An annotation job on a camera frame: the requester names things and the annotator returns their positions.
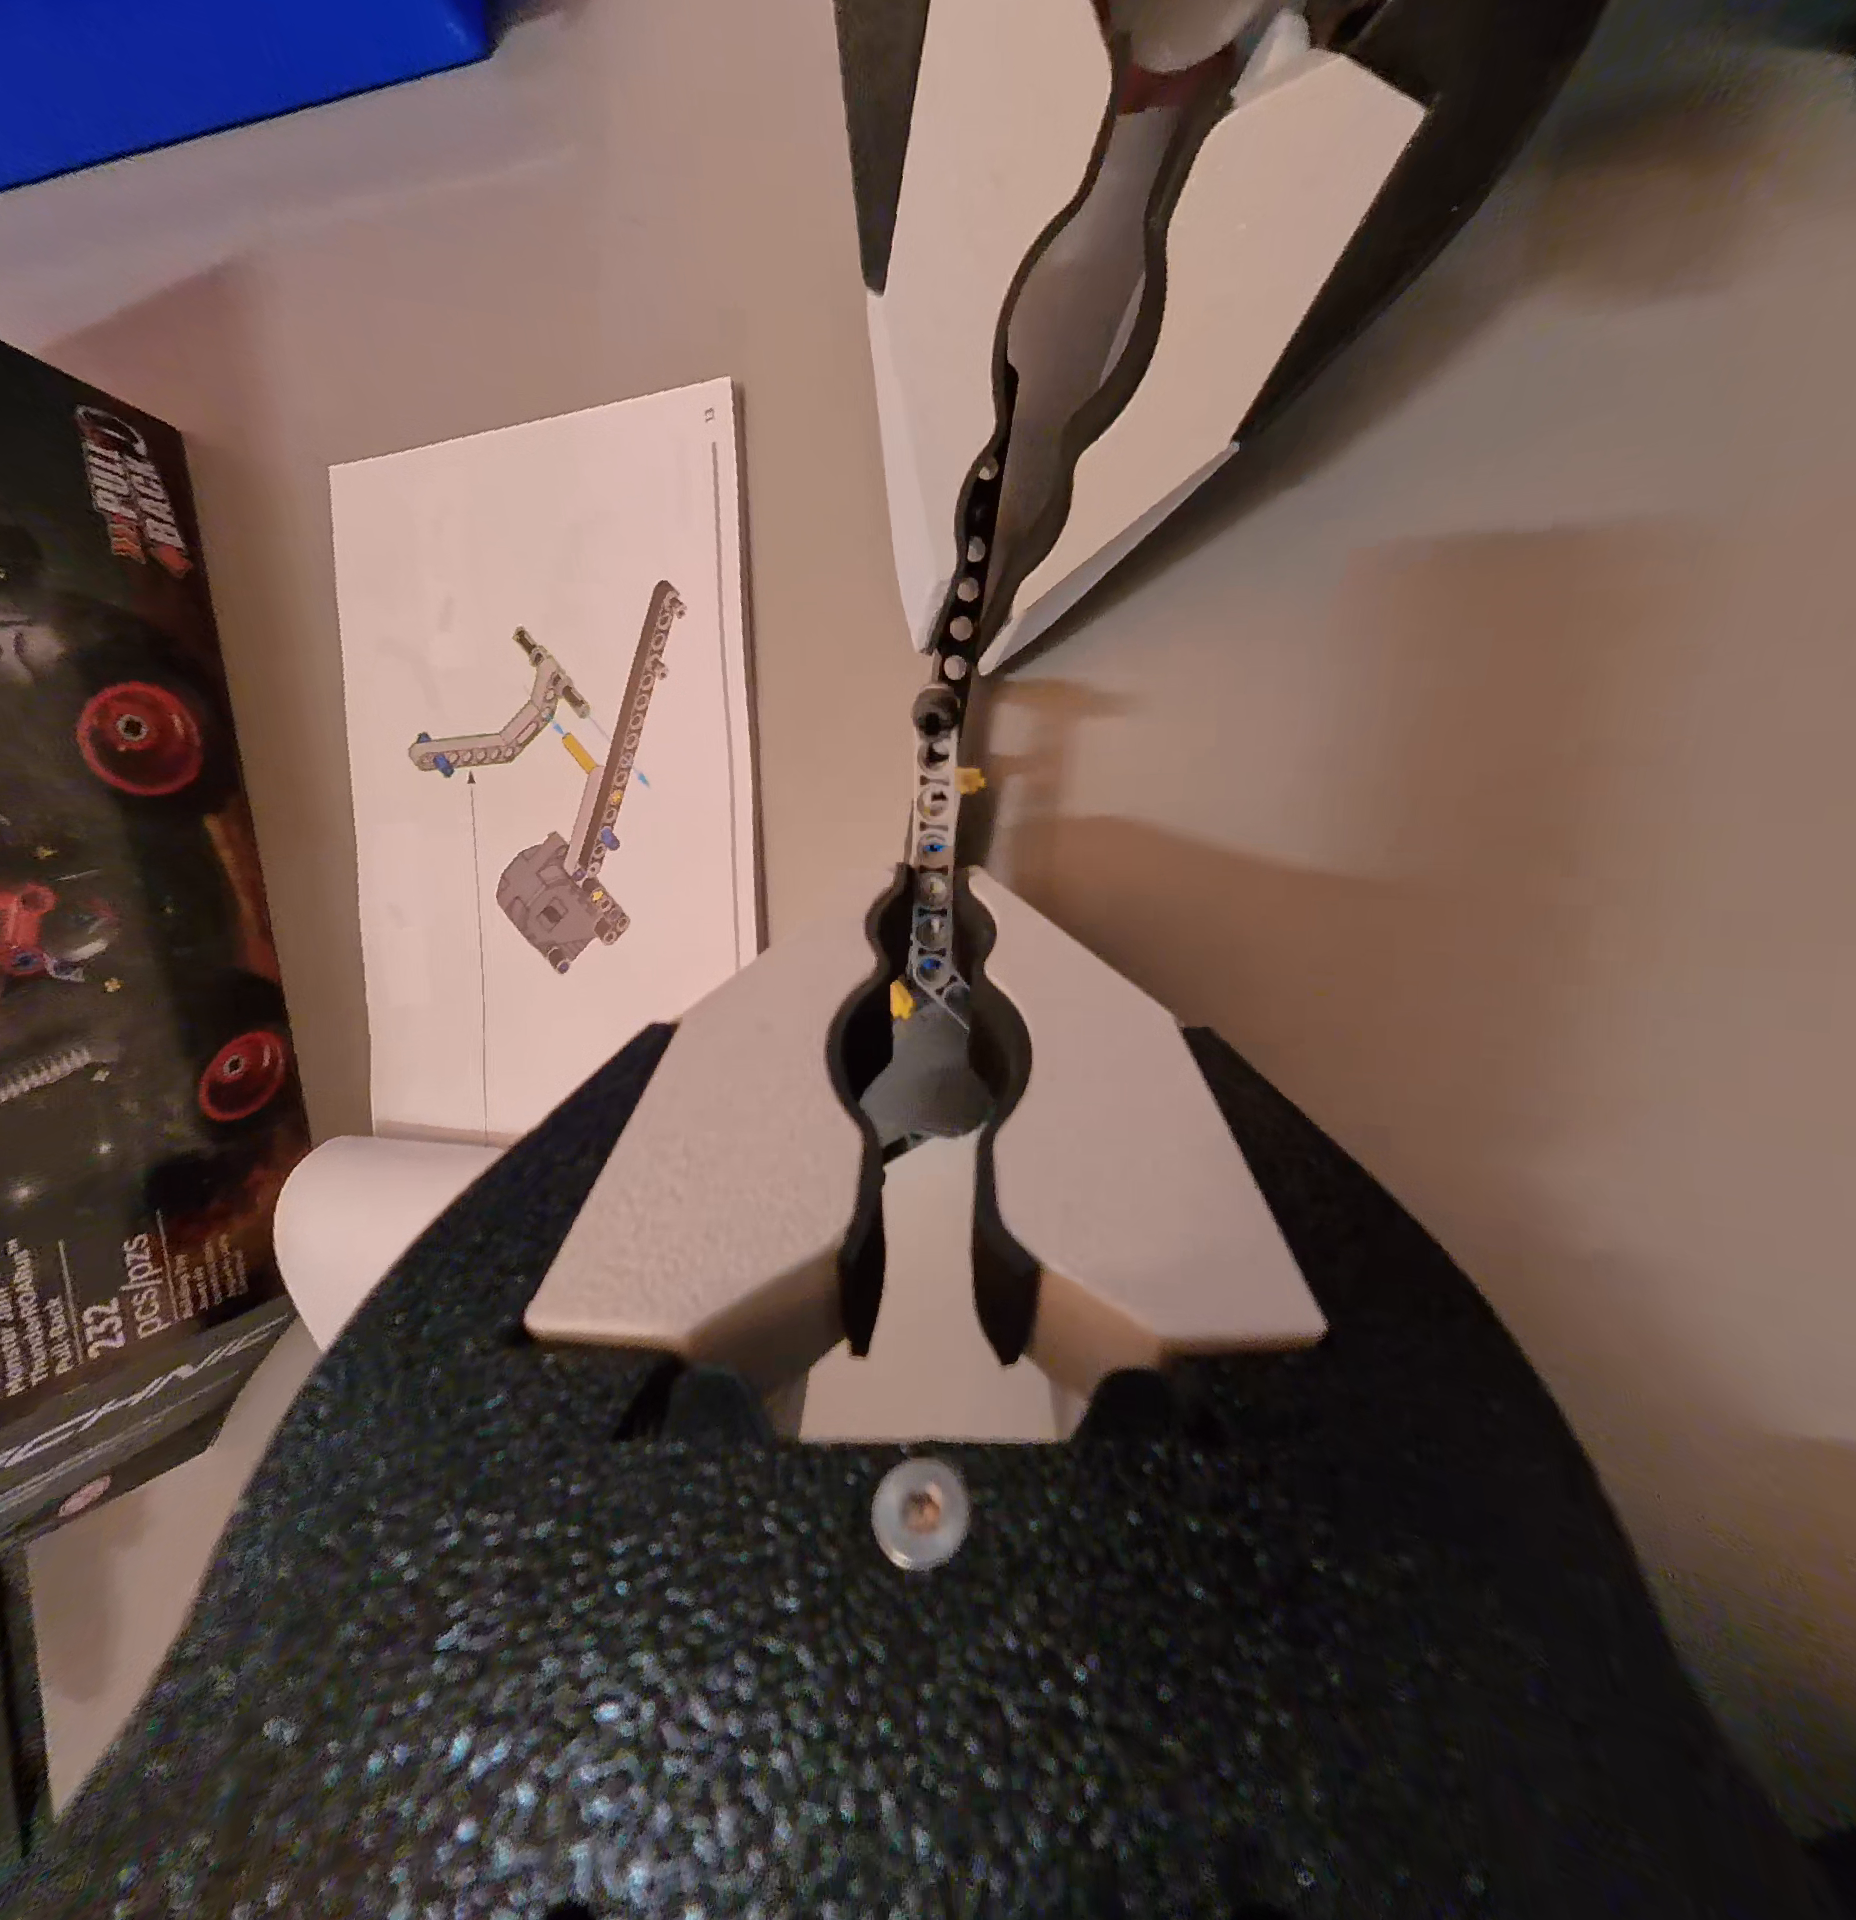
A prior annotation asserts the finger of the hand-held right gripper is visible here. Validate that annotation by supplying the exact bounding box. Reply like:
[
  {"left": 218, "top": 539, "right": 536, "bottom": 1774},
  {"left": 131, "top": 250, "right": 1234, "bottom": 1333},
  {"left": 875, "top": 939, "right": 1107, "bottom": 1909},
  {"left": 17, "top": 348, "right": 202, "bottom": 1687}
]
[
  {"left": 864, "top": 0, "right": 1131, "bottom": 659},
  {"left": 972, "top": 0, "right": 1431, "bottom": 678}
]

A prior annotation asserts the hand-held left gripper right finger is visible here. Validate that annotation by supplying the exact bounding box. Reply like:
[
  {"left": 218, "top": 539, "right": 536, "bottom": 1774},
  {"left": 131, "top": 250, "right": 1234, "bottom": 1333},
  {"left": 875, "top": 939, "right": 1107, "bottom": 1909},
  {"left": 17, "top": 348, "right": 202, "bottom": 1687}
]
[{"left": 934, "top": 863, "right": 1332, "bottom": 1446}]

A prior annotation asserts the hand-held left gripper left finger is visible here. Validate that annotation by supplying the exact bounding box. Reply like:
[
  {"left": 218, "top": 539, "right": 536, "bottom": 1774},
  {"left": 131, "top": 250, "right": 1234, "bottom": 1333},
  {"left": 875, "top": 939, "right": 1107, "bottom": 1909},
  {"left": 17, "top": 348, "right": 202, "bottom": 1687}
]
[{"left": 520, "top": 859, "right": 938, "bottom": 1446}]

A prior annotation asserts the grey toy brick assembly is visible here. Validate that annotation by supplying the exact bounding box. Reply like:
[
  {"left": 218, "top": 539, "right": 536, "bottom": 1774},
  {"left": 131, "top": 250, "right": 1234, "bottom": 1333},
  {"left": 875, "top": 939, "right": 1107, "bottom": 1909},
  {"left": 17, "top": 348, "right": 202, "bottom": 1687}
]
[{"left": 855, "top": 682, "right": 1007, "bottom": 1164}]

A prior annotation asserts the white instruction booklet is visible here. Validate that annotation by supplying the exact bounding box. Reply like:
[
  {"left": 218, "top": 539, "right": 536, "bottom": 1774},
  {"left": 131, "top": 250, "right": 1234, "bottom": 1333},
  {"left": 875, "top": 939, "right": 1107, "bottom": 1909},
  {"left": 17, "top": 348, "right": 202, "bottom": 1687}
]
[{"left": 272, "top": 374, "right": 765, "bottom": 1357}]

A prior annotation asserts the dark toy truck box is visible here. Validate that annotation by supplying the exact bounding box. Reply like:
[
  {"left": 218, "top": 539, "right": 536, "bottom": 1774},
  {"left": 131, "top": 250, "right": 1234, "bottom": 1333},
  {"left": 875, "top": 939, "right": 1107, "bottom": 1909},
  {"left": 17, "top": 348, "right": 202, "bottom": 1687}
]
[{"left": 0, "top": 322, "right": 311, "bottom": 1571}]

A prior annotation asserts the blue plastic bin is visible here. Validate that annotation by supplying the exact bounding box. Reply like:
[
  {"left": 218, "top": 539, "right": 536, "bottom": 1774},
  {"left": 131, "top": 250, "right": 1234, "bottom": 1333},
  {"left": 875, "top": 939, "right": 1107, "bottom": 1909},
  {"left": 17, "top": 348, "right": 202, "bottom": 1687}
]
[{"left": 0, "top": 0, "right": 496, "bottom": 205}]

